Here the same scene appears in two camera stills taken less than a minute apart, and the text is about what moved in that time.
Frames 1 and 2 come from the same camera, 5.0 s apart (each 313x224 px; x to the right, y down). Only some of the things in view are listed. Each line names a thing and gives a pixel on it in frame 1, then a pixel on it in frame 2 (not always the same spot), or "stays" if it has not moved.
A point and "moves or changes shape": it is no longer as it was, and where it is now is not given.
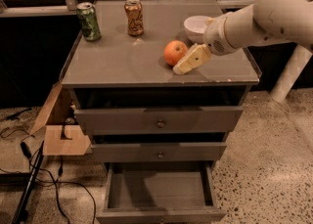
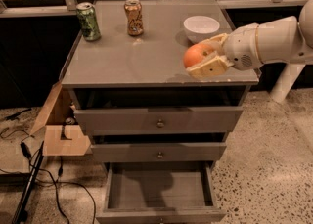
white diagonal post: [297, 61] stays
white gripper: [215, 37] -> [241, 46]
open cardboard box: [64, 136] stays
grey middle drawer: [157, 147] stays
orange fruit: [174, 52] moves or changes shape
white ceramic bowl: [195, 26] stays
